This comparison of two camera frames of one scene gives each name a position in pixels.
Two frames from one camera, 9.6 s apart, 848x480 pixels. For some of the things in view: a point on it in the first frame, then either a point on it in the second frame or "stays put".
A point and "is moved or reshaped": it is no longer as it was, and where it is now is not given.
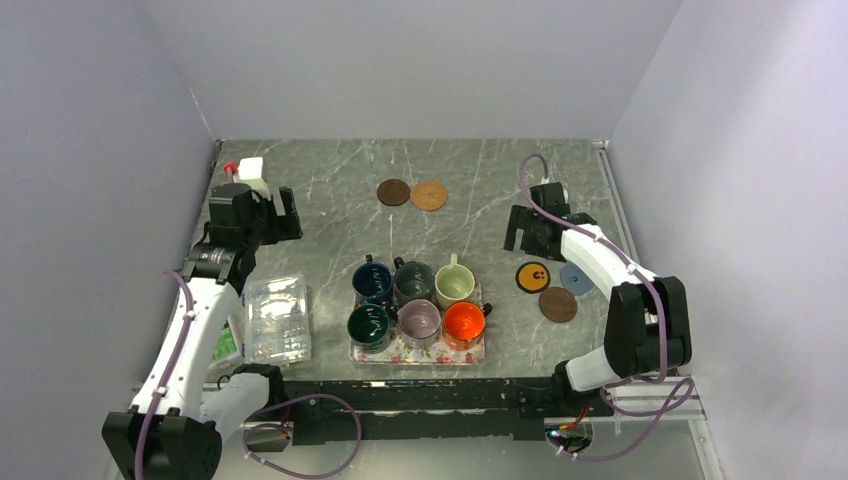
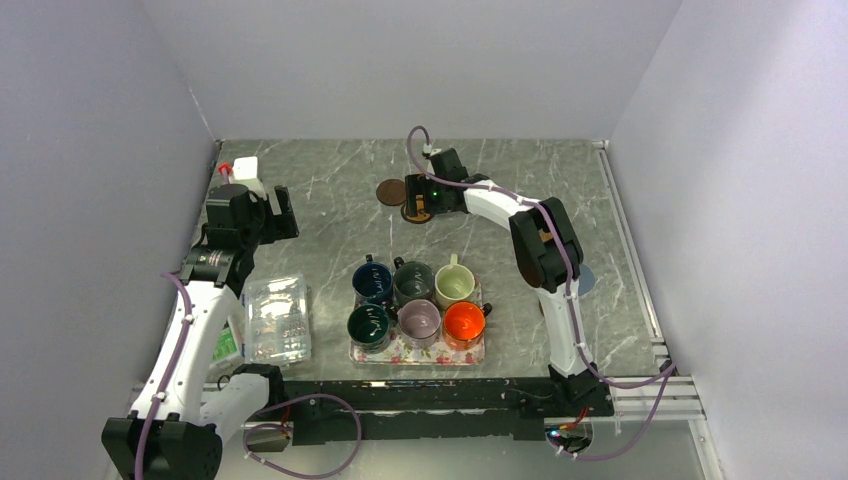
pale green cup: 454,282 stays put
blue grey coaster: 575,281 stays put
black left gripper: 287,224 stays put
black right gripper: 522,218 to 415,186
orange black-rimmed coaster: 532,277 is moved or reshaped
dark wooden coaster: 393,192 stays put
